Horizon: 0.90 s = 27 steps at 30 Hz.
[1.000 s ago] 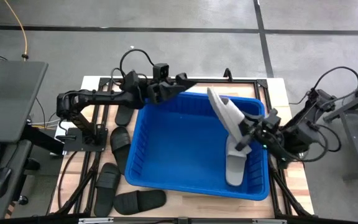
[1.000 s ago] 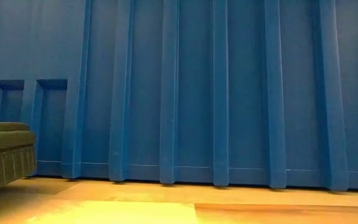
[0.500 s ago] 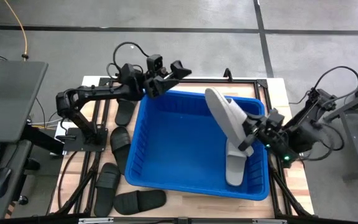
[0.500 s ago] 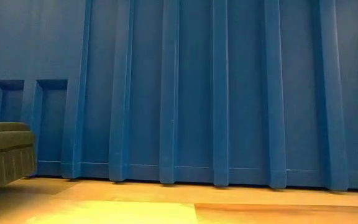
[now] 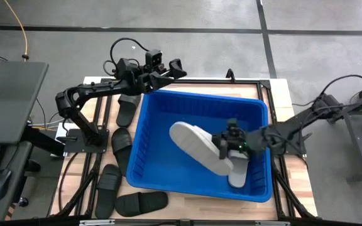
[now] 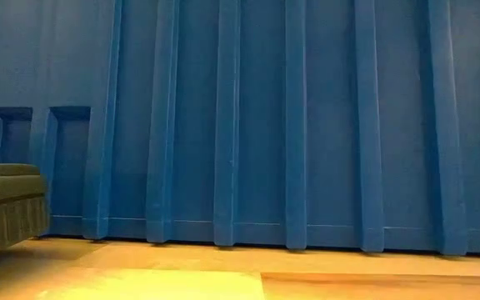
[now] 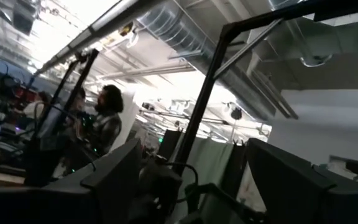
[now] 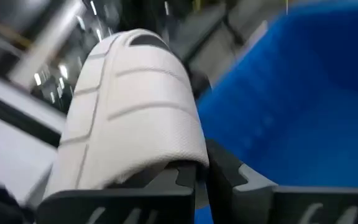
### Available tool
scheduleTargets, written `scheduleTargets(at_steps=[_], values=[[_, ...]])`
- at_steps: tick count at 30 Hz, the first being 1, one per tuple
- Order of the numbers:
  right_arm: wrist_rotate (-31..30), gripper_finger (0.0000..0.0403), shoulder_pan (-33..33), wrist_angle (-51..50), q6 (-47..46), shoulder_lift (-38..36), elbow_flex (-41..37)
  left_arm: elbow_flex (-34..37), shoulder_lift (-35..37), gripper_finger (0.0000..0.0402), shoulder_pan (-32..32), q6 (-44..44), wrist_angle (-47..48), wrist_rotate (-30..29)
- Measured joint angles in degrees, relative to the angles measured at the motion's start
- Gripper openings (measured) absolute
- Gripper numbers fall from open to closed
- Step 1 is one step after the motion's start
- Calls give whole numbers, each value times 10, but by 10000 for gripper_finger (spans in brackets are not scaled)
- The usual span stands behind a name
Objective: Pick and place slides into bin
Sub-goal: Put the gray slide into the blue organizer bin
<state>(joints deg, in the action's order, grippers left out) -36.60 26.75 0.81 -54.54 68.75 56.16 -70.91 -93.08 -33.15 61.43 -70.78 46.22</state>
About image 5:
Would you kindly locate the small white box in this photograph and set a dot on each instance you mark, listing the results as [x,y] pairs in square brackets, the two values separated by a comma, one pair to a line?
[63,135]

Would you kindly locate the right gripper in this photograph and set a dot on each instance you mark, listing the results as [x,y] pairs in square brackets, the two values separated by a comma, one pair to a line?
[239,141]

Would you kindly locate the blue plastic bin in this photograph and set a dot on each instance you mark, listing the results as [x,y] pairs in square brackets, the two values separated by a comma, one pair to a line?
[156,157]

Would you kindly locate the silver metal bracket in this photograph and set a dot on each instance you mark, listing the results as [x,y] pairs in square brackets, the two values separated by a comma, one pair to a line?
[96,222]
[272,223]

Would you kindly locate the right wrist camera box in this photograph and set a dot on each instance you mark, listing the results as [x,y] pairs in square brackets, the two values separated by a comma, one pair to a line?
[232,124]

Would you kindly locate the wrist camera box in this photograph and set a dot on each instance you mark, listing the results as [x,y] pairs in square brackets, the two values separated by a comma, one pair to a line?
[232,124]
[153,58]

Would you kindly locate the dark grey keyboard shelf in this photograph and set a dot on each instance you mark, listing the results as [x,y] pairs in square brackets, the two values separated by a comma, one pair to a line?
[19,153]

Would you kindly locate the black slide sandal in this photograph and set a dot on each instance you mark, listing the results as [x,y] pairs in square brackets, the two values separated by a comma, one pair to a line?
[143,203]
[107,191]
[119,144]
[126,113]

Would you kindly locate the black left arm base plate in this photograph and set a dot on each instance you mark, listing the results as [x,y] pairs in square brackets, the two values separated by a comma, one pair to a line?
[74,147]

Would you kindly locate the grey desk top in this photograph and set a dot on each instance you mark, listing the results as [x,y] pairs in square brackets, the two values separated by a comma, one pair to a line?
[8,100]

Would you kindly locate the black clamp hook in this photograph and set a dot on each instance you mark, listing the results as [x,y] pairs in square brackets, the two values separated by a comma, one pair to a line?
[230,76]

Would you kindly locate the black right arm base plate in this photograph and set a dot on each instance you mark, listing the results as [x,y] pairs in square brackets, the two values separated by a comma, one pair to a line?
[297,148]

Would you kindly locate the black computer mouse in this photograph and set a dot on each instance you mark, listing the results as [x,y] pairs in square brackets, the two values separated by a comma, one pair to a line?
[0,185]

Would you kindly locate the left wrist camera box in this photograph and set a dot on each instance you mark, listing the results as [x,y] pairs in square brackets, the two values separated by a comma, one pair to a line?
[153,58]

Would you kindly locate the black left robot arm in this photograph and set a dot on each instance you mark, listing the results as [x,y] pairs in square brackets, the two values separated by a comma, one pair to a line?
[83,92]

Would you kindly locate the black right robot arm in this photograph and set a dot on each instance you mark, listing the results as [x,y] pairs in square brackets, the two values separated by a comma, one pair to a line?
[294,128]

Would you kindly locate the black desk support beam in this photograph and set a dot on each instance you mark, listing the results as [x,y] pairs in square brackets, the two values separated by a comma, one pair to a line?
[42,142]

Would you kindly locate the black side table frame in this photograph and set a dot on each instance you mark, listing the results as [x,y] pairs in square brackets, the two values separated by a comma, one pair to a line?
[361,147]

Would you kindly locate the black caster wheel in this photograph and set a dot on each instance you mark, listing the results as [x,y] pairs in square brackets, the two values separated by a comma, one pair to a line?
[24,201]

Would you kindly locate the black metal table frame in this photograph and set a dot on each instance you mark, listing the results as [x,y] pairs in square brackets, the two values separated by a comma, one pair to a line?
[215,81]

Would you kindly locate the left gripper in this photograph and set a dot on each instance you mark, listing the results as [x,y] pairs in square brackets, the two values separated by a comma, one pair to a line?
[143,80]

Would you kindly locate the grey slide sandal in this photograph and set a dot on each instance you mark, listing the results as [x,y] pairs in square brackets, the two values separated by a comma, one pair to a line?
[239,175]
[196,146]

